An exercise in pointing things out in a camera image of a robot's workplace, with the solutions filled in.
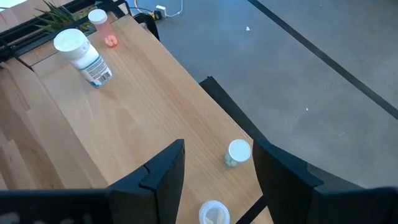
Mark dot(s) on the potted succulent plant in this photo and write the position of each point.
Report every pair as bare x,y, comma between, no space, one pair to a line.
59,18

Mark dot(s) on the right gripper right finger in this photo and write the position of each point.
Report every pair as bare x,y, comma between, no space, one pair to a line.
286,186

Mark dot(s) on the wooden shelf black metal frame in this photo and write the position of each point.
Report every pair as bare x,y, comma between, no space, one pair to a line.
140,102

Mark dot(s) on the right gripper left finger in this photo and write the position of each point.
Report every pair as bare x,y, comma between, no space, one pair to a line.
155,199

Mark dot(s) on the large white labelled medicine bottle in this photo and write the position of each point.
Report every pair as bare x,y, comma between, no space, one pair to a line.
82,57

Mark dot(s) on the black aluminium table frame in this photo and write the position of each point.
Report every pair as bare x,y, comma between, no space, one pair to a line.
9,49

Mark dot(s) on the orange medicine bottle white cap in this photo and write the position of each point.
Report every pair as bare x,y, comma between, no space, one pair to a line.
102,28

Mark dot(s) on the small green bottle white cap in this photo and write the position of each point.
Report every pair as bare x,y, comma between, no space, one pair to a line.
237,152

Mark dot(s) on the black clamp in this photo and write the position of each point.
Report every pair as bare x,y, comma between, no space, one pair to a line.
149,26

